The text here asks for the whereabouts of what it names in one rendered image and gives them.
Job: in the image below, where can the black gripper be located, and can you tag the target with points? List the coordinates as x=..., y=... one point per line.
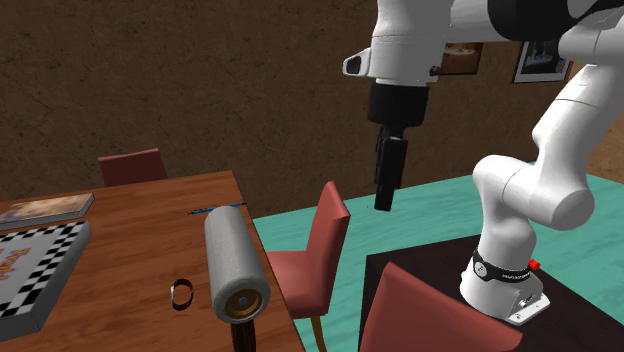
x=397, y=105

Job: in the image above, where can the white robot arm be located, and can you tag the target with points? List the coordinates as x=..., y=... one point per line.
x=560, y=146

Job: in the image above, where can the teal rug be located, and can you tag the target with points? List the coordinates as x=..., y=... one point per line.
x=429, y=214

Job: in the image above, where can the dark robot stand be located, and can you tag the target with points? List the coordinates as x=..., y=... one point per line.
x=419, y=258

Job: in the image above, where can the red chair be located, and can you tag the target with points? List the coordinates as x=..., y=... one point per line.
x=322, y=244
x=419, y=322
x=132, y=168

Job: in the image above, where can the blue pen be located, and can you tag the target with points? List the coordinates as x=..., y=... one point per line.
x=217, y=208

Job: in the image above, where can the grey paper towel roll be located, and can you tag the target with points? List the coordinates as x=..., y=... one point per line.
x=233, y=253

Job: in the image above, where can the dark brown striped cylinder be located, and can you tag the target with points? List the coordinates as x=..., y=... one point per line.
x=243, y=338

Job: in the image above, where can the brown wooden table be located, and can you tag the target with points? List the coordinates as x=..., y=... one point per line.
x=141, y=244

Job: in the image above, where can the grey book with brown cover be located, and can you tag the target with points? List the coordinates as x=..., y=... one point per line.
x=46, y=207

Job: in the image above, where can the checkered grey box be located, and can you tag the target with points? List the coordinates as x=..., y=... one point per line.
x=34, y=263

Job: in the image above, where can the dark framed brown wall picture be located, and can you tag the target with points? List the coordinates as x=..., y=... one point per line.
x=463, y=61

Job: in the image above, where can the white matted dark wall picture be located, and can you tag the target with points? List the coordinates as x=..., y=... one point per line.
x=538, y=63

